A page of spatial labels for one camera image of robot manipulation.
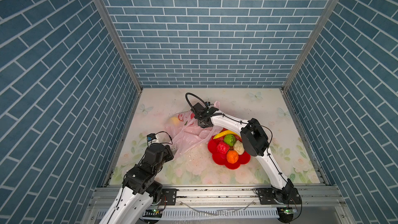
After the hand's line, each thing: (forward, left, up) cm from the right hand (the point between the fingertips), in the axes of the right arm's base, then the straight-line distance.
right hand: (203, 120), depth 100 cm
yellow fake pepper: (-11, -13, +4) cm, 18 cm away
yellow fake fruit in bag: (-4, +17, +3) cm, 18 cm away
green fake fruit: (-15, -17, +4) cm, 22 cm away
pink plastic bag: (-13, +10, +8) cm, 18 cm away
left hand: (-24, +13, +10) cm, 29 cm away
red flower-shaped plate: (-24, -12, -1) cm, 27 cm away
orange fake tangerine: (-24, -18, +3) cm, 30 cm away
